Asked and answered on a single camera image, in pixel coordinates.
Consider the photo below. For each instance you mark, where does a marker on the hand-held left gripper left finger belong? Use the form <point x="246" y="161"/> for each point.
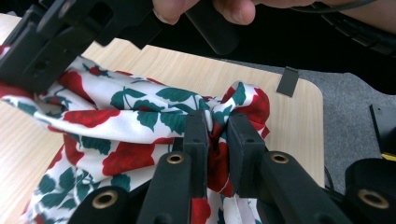
<point x="197" y="140"/>

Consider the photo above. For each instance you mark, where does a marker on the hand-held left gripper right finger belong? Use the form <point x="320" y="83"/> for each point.
<point x="244" y="146"/>

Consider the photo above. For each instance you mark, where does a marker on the white rose-print garment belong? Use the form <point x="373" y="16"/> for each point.
<point x="124" y="124"/>

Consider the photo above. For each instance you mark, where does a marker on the grey tape strip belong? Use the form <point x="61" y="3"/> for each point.
<point x="288" y="82"/>

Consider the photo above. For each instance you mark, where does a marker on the black equipment with yellow mark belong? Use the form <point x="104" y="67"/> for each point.
<point x="386" y="127"/>

